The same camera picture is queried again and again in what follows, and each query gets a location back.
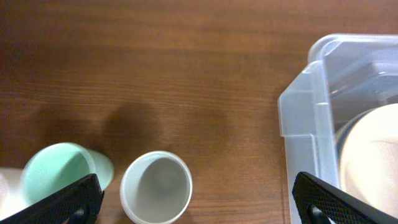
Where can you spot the large cream bowl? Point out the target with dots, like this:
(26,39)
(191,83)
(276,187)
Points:
(367,148)

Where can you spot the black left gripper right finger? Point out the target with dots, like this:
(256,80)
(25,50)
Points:
(319,202)

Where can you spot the grey plastic cup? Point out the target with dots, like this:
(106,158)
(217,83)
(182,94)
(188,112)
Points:
(156,188)

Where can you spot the clear plastic storage bin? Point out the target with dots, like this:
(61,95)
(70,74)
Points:
(346,75)

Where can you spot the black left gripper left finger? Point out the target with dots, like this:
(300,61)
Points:
(77,203)

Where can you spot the mint green plastic cup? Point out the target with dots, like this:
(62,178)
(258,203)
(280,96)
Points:
(59,165)

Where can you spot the white plastic cup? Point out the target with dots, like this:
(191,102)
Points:
(11,199)

